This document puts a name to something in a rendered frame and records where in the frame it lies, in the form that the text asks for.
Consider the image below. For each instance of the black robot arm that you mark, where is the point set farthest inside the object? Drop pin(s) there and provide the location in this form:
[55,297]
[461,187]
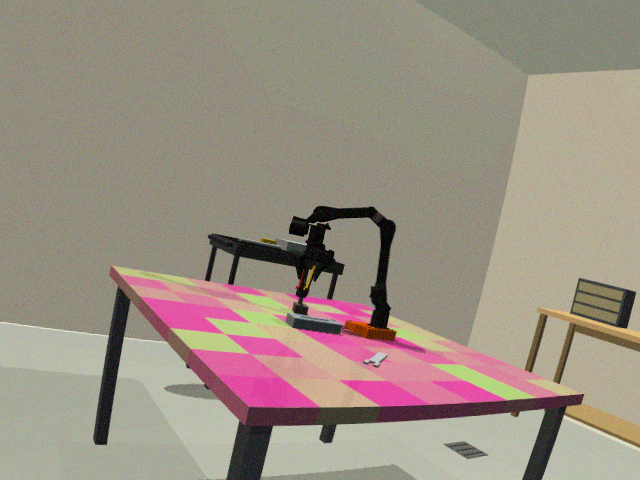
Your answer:
[300,227]

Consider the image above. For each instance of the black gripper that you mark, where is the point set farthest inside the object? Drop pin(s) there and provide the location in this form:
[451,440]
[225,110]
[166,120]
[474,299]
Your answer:
[298,258]

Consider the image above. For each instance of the grey two-pronged flat bar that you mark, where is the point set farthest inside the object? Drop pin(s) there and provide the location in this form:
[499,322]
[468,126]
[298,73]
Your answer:
[376,359]

